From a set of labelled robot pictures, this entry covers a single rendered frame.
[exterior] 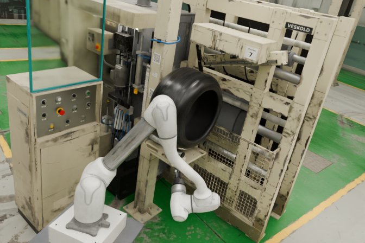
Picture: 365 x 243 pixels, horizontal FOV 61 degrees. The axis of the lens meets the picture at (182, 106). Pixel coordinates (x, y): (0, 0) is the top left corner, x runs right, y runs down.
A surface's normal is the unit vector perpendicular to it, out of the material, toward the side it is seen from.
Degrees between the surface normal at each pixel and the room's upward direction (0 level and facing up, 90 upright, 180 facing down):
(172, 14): 90
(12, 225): 0
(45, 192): 90
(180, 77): 26
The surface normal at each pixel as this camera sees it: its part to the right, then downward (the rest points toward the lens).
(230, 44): -0.64, 0.22
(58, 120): 0.75, 0.37
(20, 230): 0.15, -0.91
